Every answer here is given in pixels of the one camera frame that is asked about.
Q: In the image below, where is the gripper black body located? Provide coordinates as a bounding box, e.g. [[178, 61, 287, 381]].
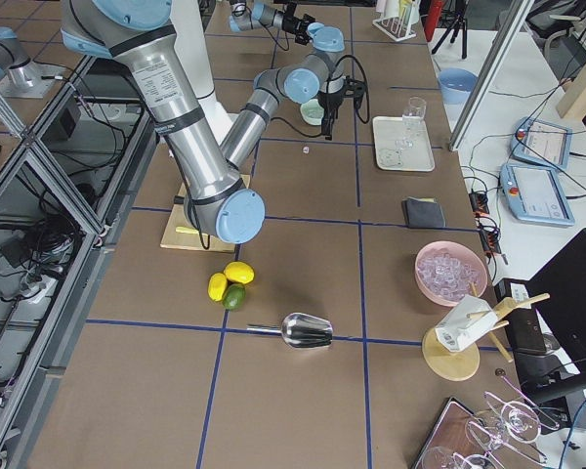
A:
[[281, 2, 315, 44], [317, 76, 367, 113]]

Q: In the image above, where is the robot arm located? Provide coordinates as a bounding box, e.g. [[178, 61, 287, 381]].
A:
[[229, 0, 315, 45], [61, 0, 355, 244]]

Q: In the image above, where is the green bowl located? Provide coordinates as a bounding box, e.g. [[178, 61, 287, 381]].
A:
[[300, 99, 324, 126]]

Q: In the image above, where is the green lime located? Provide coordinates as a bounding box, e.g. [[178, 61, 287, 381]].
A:
[[222, 283, 246, 311]]

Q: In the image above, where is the blue bowl with fork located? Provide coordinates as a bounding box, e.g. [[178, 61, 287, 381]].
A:
[[438, 67, 478, 105]]

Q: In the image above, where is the wooden cutting board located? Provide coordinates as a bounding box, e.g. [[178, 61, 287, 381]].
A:
[[160, 174, 251, 253]]

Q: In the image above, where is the wooden board black tape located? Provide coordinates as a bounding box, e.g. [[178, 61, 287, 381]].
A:
[[556, 64, 586, 120]]

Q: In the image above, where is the whole yellow lemon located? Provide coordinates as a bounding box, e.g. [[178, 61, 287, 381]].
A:
[[224, 261, 255, 284]]

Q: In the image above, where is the white carton on stand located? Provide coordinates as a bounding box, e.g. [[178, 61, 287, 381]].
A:
[[435, 295, 498, 353]]

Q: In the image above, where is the near blue teach pendant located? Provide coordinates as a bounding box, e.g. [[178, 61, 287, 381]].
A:
[[499, 163, 575, 227]]

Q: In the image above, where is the blue teach pendant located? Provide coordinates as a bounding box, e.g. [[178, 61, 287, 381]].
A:
[[510, 117, 572, 169], [499, 163, 575, 227]]

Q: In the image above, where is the wooden cup stand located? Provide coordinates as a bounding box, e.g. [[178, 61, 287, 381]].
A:
[[422, 293, 550, 381]]

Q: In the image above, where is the steel ice scoop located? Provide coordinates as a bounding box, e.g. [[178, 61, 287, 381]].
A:
[[246, 313, 333, 349]]

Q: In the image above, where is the white wire cup rack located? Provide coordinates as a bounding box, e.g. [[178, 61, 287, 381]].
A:
[[372, 0, 420, 42]]

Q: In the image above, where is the far blue teach pendant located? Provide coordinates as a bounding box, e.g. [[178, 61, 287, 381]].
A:
[[510, 117, 572, 169]]

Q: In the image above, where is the aluminium frame post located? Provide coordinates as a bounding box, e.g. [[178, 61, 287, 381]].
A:
[[448, 0, 535, 151]]

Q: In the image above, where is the grey folded cloth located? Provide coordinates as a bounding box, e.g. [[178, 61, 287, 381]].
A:
[[401, 197, 446, 229]]

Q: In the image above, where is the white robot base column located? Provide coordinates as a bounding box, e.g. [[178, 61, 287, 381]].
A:
[[170, 0, 233, 143]]

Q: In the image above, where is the cream bear serving tray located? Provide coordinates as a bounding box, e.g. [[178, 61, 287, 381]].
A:
[[372, 116, 435, 172]]

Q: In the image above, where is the pink bowl of ice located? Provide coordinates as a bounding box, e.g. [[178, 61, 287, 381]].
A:
[[414, 241, 488, 307]]

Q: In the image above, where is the light blue plastic cup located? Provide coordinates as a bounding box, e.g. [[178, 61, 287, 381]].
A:
[[306, 21, 324, 40]]

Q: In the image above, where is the clear wine glass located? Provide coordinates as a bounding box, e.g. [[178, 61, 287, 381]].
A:
[[396, 97, 427, 150]]

